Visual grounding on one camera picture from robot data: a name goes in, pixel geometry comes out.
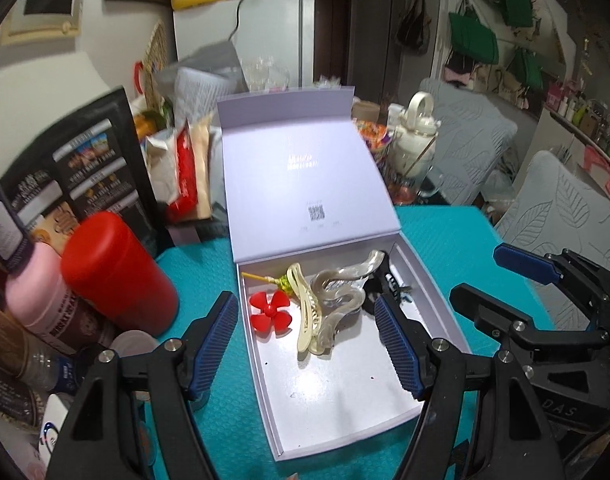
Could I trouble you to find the grey leaf cushion near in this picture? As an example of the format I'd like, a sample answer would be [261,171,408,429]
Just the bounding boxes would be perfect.
[493,148,610,331]

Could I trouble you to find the pink lidded jar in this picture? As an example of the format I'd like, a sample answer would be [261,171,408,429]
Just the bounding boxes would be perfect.
[5,243,114,356]

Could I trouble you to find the white cream kettle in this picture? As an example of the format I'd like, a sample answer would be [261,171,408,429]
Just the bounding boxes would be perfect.
[391,91,441,179]

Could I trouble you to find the green tote bag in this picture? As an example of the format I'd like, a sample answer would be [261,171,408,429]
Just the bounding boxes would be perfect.
[449,0,499,65]

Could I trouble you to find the grey leaf cushion far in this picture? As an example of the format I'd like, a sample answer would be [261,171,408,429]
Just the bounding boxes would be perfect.
[419,78,518,206]

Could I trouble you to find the grey leaf cushion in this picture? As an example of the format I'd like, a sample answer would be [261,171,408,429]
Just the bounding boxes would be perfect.
[493,148,610,331]
[419,78,518,206]

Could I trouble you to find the red flower hair clip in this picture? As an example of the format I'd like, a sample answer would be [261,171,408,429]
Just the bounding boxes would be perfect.
[250,289,292,335]

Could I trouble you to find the black long hair clip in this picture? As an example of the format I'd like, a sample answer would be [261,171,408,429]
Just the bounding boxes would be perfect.
[363,254,398,313]

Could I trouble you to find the beige marbled wave clip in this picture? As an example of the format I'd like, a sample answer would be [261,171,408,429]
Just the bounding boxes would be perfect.
[309,250,385,356]

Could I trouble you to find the blue fishbone hair clip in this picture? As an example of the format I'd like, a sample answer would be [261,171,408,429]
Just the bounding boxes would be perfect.
[387,274,413,304]

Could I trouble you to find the cream claw hair clip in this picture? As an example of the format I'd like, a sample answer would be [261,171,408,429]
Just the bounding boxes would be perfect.
[287,263,322,362]

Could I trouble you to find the black snack pouch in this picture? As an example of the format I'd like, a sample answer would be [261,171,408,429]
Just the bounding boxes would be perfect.
[0,88,171,257]

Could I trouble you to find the lavender open gift box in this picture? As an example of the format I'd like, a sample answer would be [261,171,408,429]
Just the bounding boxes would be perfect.
[218,88,468,462]

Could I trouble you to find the red cylindrical canister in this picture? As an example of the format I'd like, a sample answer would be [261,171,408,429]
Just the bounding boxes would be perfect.
[60,211,178,336]

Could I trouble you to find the purple label jar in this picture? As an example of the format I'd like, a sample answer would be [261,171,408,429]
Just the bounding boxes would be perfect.
[0,186,33,274]

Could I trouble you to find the teal bubble mailer mat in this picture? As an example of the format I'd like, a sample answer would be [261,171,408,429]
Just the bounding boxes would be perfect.
[144,204,557,480]

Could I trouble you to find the glass measuring jug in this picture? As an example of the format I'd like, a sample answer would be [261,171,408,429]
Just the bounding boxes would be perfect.
[383,157,445,206]

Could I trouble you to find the instant noodle cup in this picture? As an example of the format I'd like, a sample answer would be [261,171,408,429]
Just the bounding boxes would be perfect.
[354,119,392,162]

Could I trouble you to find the white refrigerator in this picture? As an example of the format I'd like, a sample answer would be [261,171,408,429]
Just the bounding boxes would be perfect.
[173,0,315,88]

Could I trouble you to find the yellow lollipop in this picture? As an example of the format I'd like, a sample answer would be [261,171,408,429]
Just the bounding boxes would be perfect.
[241,272,293,295]

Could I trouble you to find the wall intercom panel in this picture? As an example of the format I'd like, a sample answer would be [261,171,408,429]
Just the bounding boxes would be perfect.
[0,0,83,46]

